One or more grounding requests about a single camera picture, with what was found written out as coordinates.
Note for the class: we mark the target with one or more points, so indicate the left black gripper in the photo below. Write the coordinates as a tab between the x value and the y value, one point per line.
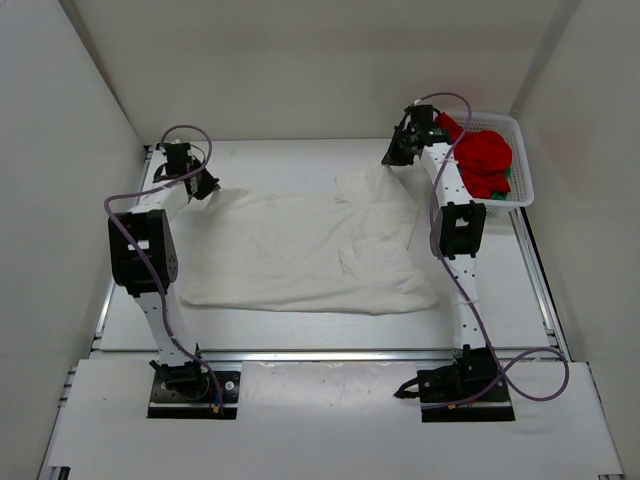
209	183

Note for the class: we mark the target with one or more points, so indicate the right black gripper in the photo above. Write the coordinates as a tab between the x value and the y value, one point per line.
396	158

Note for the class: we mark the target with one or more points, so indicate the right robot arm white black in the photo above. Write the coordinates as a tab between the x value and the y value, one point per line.
456	229

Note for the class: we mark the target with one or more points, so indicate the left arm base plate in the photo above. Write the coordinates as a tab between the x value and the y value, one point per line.
189	393

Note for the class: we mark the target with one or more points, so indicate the white plastic basket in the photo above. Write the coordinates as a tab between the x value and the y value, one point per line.
522	192

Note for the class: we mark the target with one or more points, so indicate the red t shirt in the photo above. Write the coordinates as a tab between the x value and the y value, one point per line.
482	158

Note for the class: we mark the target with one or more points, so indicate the aluminium table rail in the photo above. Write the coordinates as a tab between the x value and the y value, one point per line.
321	355

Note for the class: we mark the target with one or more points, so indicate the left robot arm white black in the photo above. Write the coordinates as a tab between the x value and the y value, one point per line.
145	263

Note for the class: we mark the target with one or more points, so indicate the green t shirt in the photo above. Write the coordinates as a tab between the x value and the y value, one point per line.
502	194

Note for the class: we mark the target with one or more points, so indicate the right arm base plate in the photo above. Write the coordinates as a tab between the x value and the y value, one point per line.
459	393

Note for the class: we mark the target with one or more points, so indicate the white t shirt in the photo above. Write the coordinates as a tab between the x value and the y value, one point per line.
347	252

